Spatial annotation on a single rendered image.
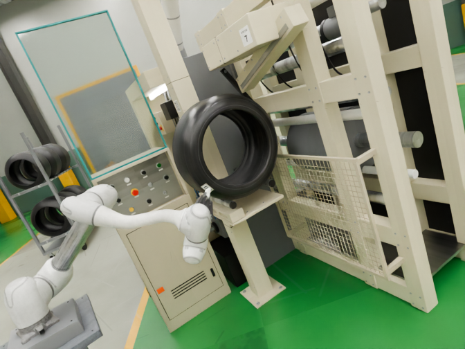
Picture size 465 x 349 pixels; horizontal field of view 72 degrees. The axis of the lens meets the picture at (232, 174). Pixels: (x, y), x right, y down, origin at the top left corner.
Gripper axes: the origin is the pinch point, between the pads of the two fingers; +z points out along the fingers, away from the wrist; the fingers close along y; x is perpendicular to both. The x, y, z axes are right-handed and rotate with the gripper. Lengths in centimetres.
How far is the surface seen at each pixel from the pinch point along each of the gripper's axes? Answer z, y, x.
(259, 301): -3, 97, -52
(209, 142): 50, -3, -7
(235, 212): 2.2, 21.8, -1.1
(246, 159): 46, 22, 3
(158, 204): 34, 2, -66
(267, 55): 50, -19, 58
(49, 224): 176, -23, -405
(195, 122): 21.1, -26.9, 16.4
